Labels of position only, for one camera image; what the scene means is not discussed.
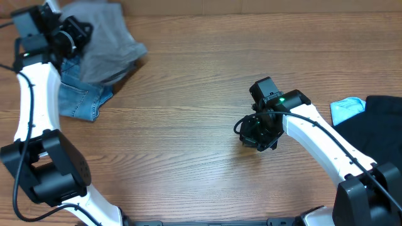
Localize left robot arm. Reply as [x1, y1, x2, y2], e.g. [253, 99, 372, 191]
[1, 1, 131, 226]

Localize folded blue jeans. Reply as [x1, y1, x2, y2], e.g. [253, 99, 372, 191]
[58, 56, 114, 122]

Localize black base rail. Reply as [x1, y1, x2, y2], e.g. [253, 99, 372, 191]
[124, 217, 305, 226]

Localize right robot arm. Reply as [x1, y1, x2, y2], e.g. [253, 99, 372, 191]
[234, 77, 401, 226]

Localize light blue garment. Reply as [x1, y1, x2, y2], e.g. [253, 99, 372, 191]
[330, 97, 366, 126]

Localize black garment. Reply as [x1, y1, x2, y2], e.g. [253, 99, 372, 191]
[334, 95, 401, 170]

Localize grey shorts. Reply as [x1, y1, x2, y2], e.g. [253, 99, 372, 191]
[62, 1, 148, 85]

